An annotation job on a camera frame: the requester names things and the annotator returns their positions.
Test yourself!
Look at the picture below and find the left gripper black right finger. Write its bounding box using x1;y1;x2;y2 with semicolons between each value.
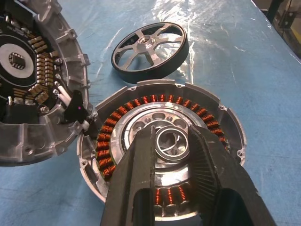
187;124;277;226

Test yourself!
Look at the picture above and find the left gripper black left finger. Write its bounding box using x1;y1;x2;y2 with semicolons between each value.
100;125;158;226

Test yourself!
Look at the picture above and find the silver motor lid circuit board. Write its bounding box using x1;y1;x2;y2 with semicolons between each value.
0;0;92;168

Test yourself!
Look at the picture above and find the silver spoked rotor black rim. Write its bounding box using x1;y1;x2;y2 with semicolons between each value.
111;21;189;84

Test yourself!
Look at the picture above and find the blue table mat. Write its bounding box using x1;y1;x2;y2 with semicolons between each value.
0;0;301;226

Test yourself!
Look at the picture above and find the white wires black connector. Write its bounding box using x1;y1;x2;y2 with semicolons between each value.
53;85;98;137

